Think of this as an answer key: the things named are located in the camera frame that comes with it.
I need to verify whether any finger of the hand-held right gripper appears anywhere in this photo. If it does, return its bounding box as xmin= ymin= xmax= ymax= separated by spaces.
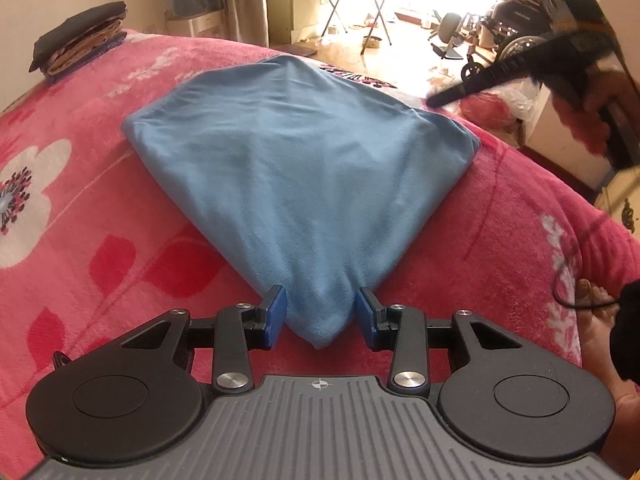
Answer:
xmin=427 ymin=32 xmax=596 ymax=108

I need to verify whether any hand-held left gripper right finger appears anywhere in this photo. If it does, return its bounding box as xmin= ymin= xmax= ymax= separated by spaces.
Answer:
xmin=355 ymin=286 xmax=521 ymax=395

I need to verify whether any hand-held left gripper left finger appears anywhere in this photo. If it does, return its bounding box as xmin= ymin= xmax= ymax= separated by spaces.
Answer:
xmin=121 ymin=285 xmax=287 ymax=395

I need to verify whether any light blue t-shirt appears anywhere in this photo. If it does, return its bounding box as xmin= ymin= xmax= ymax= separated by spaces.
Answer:
xmin=121 ymin=55 xmax=482 ymax=351

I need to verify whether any person's right hand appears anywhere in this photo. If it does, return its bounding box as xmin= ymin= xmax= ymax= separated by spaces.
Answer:
xmin=582 ymin=67 xmax=640 ymax=126

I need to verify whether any wheelchair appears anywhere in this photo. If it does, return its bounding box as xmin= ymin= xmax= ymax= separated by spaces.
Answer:
xmin=430 ymin=0 xmax=556 ymax=81

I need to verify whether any red plastic bag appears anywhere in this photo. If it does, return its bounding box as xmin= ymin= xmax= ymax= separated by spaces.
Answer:
xmin=460 ymin=80 xmax=538 ymax=126

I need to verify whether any pink floral blanket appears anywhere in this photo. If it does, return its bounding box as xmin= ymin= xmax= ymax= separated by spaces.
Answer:
xmin=0 ymin=27 xmax=640 ymax=466

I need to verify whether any brown floor mat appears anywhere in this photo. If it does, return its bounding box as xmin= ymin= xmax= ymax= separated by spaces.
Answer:
xmin=275 ymin=40 xmax=318 ymax=58

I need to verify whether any person's bare foot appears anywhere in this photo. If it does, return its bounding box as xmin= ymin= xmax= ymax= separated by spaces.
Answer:
xmin=575 ymin=279 xmax=640 ymax=441

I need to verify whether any black trouser leg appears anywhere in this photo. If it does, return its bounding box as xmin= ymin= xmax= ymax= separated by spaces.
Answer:
xmin=612 ymin=280 xmax=640 ymax=383

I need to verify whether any beige curtain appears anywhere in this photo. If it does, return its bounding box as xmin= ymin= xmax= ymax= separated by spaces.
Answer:
xmin=212 ymin=0 xmax=271 ymax=48

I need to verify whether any white water dispenser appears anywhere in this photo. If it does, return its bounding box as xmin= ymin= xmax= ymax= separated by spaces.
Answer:
xmin=165 ymin=7 xmax=233 ymax=41

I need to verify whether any navy folded garment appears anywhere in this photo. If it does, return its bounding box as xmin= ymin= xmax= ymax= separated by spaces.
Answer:
xmin=45 ymin=32 xmax=128 ymax=86

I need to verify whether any tan folded garment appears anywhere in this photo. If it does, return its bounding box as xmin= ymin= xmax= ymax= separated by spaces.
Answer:
xmin=47 ymin=20 xmax=126 ymax=76

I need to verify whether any black folded garment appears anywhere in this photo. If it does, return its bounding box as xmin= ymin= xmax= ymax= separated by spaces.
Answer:
xmin=30 ymin=2 xmax=128 ymax=73

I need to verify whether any black cable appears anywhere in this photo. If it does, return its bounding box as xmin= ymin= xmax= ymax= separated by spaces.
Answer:
xmin=552 ymin=200 xmax=626 ymax=309

